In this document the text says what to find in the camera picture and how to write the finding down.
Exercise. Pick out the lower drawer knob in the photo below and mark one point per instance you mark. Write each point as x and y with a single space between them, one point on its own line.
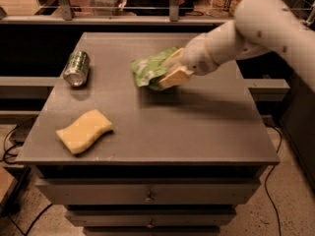
151 224

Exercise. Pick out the drawer knob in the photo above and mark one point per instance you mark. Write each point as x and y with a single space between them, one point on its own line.
149 199
151 224

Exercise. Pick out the top drawer knob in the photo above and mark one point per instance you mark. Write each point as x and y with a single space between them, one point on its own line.
149 199

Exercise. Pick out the green soda can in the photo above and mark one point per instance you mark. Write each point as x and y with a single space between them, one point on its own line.
77 69

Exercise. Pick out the metal railing frame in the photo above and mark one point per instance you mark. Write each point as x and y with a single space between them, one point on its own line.
111 12

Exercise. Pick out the green rice chip bag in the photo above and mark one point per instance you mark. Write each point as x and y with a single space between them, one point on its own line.
147 71

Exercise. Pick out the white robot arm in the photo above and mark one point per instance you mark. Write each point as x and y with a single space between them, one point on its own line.
257 27

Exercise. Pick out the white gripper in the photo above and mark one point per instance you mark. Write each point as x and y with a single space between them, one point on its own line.
197 58

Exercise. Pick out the yellow sponge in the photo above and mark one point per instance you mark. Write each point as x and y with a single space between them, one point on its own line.
81 134

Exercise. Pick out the black bag background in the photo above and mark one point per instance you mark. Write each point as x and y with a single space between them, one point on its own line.
157 7

